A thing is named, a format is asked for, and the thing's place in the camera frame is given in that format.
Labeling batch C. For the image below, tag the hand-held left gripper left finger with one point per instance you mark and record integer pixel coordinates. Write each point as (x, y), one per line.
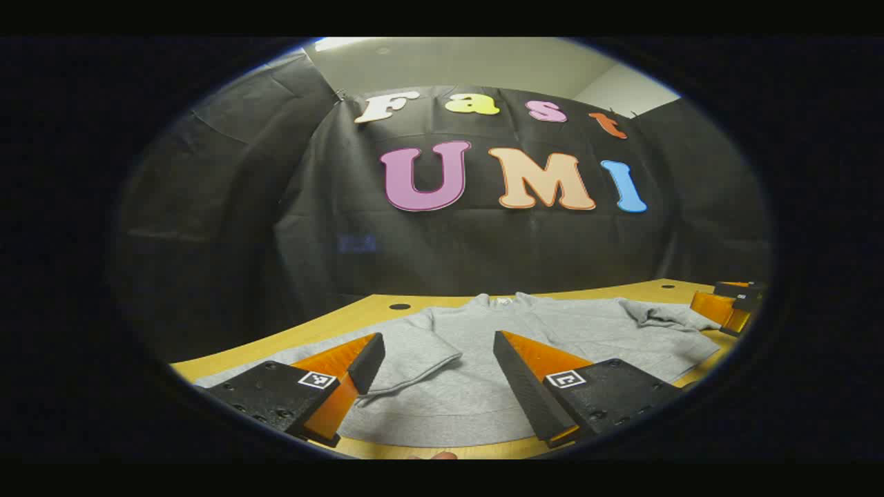
(366, 362)

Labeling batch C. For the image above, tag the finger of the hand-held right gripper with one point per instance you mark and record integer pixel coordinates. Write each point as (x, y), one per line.
(735, 286)
(715, 309)

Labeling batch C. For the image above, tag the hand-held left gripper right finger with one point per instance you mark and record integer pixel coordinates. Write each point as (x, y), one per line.
(525, 386)

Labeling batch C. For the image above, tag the grey sweatshirt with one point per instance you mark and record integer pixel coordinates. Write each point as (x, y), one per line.
(469, 345)

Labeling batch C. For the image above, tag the black backdrop cloth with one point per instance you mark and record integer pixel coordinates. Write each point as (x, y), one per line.
(483, 241)

